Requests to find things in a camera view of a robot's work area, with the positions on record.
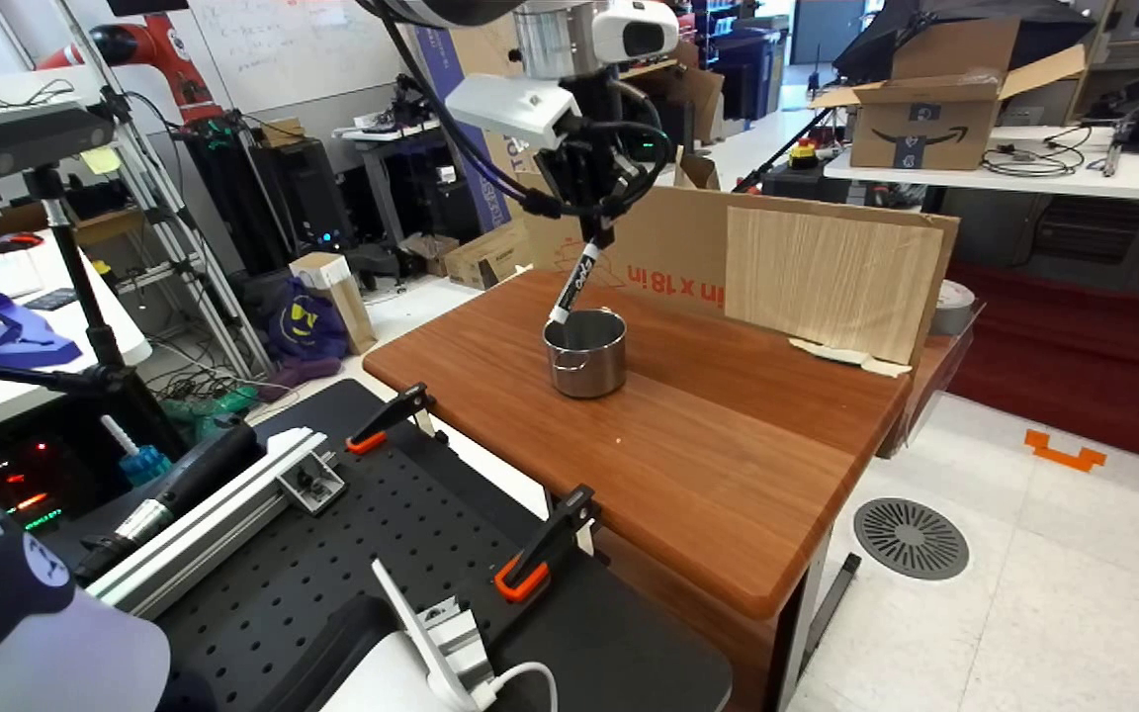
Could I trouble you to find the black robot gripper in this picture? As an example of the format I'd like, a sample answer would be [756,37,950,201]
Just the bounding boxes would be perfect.
[539,119,657,221]

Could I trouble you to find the black and white marker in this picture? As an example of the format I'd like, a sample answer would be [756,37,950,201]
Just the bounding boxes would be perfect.
[547,243,602,329]

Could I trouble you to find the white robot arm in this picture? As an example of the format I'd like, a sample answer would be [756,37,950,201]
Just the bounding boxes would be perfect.
[355,0,681,231]

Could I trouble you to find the small steel pot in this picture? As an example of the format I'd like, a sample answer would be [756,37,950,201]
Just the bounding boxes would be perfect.
[540,309,630,399]

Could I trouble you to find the brown cardboard sheet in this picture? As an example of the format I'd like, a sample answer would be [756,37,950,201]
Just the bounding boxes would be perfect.
[594,186,958,376]

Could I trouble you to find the right orange black clamp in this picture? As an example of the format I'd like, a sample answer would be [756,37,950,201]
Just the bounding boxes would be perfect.
[345,385,432,457]

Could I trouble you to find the orange black clamp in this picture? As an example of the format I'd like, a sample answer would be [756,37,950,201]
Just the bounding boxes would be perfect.
[490,487,594,604]
[345,385,432,457]

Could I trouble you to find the open amazon cardboard box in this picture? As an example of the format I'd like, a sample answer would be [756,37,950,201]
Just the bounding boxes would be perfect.
[814,22,1087,172]

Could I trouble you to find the left orange black clamp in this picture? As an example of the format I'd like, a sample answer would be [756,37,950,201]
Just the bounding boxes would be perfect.
[490,487,594,604]

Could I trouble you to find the black perforated breadboard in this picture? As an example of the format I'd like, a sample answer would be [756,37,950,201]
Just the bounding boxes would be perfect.
[151,385,730,712]

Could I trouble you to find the round metal floor drain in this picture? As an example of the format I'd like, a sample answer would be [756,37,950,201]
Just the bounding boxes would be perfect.
[854,497,968,581]

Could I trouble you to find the white baseball cap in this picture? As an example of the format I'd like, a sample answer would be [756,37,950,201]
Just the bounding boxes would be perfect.
[0,513,168,712]

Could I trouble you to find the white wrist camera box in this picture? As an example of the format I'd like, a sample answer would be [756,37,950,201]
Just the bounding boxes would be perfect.
[442,74,586,151]

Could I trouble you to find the aluminium extrusion rail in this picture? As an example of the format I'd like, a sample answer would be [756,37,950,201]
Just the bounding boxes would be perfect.
[88,429,345,616]

